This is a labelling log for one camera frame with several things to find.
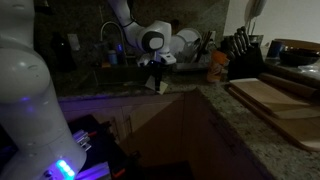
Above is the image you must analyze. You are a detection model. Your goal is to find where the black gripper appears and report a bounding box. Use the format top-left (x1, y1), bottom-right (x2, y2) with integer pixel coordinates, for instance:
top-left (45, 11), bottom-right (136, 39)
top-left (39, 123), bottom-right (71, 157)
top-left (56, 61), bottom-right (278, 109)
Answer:
top-left (143, 61), bottom-right (168, 92)

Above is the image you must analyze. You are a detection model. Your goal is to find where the beige kitchen base cabinet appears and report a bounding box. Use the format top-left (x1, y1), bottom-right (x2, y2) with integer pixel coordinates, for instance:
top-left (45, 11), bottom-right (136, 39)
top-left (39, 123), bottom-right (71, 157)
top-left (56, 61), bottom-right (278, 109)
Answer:
top-left (59, 88), bottom-right (268, 180)

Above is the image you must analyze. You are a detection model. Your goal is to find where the grey dish rack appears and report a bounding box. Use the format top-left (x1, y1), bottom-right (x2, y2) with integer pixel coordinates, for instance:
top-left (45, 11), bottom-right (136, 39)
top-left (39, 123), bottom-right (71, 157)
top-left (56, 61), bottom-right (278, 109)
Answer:
top-left (171, 49), bottom-right (214, 74)

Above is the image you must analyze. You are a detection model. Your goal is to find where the steel sink basin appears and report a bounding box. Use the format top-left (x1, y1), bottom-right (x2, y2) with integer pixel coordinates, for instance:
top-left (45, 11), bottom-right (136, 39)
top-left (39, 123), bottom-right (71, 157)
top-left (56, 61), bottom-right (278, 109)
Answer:
top-left (78, 64), bottom-right (163, 90)

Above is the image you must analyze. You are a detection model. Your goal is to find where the white dinner plate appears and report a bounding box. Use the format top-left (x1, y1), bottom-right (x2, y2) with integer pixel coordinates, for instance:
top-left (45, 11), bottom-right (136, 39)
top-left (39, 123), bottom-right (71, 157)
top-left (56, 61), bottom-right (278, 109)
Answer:
top-left (175, 27), bottom-right (203, 54)
top-left (170, 33), bottom-right (188, 61)

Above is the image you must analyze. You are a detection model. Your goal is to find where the white blue soap dispenser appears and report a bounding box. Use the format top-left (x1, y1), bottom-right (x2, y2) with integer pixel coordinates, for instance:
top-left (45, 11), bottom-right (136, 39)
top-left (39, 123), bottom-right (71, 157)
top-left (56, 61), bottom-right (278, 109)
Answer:
top-left (107, 49), bottom-right (120, 66)

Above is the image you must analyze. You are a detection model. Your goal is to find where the orange canister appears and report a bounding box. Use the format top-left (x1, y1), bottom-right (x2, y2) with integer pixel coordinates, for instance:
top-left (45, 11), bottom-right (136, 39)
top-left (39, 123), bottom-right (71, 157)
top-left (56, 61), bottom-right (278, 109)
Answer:
top-left (206, 49), bottom-right (231, 84)

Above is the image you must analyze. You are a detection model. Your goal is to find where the curved metal faucet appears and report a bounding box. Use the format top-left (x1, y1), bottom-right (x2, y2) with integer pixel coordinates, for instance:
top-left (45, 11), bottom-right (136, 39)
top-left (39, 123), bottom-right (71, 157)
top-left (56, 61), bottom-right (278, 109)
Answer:
top-left (99, 20), bottom-right (130, 66)

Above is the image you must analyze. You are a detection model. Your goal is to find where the black equipment cart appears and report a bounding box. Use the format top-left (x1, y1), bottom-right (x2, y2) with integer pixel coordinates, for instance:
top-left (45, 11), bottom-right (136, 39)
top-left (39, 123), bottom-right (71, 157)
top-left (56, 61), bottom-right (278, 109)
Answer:
top-left (64, 114), bottom-right (141, 180)

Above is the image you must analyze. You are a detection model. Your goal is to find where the black knife block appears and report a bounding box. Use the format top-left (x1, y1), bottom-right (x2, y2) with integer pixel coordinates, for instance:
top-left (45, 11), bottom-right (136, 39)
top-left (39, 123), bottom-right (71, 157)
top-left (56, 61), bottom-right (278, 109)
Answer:
top-left (227, 26), bottom-right (266, 81)

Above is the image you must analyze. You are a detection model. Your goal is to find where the dark glass bottle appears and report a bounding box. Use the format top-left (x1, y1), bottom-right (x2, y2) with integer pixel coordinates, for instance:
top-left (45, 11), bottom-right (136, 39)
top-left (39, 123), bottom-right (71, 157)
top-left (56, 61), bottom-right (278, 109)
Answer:
top-left (50, 31), bottom-right (78, 73)

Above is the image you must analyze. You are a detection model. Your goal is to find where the dark utensil holder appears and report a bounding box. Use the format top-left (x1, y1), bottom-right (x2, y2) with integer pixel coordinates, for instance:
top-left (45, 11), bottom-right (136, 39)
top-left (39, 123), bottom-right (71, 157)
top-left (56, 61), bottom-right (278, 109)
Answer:
top-left (248, 34), bottom-right (265, 48)

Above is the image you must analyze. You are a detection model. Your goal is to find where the small wooden cutting board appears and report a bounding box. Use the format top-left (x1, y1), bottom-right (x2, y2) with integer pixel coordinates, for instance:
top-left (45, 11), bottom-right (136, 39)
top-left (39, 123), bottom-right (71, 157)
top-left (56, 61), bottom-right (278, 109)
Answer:
top-left (229, 77), bottom-right (320, 120)

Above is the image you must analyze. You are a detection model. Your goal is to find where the white kitchen utensil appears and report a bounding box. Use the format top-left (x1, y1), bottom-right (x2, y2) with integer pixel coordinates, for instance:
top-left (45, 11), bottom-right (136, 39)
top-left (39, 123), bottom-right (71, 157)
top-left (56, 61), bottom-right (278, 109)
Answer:
top-left (244, 0), bottom-right (268, 36)

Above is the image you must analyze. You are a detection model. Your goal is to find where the blue mug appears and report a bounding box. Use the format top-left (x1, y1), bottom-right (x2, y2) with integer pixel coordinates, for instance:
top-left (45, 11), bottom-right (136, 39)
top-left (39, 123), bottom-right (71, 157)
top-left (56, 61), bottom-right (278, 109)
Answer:
top-left (266, 39), bottom-right (284, 60)

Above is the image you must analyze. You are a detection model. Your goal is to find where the wooden rolling pin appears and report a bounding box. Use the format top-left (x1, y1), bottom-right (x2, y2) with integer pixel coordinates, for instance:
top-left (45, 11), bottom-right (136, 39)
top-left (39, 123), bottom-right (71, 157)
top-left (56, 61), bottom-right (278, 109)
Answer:
top-left (258, 72), bottom-right (320, 101)

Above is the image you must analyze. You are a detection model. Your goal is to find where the dark bowl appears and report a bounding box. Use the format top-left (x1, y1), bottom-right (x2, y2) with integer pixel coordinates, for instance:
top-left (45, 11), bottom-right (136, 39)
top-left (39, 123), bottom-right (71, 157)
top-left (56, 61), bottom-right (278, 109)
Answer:
top-left (279, 47), bottom-right (320, 67)

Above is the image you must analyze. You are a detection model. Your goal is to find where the brown wooden bowl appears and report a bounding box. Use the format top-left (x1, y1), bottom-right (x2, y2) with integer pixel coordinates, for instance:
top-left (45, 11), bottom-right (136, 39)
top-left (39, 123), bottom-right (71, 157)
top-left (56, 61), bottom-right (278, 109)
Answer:
top-left (273, 38), bottom-right (320, 53)

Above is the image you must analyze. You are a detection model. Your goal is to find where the large wooden cutting board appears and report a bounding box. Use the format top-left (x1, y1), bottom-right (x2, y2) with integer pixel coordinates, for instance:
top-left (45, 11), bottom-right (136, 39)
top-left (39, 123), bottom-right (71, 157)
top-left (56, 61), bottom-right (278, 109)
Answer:
top-left (225, 84), bottom-right (320, 153)

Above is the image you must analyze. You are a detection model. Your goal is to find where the grey wrist camera bar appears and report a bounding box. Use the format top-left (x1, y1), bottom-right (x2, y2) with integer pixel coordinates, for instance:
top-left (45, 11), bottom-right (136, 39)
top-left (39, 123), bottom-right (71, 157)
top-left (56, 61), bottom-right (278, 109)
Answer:
top-left (137, 52), bottom-right (177, 67)

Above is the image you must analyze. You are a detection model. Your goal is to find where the black camera cable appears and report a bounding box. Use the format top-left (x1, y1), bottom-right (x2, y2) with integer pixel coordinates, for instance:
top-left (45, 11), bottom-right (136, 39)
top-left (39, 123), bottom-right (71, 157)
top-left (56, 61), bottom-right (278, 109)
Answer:
top-left (121, 0), bottom-right (138, 30)

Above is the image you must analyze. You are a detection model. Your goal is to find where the white wall outlet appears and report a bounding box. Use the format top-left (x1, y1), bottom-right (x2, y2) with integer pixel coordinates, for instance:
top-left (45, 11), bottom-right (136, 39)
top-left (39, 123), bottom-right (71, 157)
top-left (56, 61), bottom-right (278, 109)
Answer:
top-left (67, 33), bottom-right (82, 52)

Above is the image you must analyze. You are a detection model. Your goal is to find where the silver metal bracket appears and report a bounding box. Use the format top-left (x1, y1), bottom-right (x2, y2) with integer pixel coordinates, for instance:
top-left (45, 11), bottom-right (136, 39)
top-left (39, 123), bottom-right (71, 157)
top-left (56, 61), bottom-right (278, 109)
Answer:
top-left (73, 129), bottom-right (93, 152)

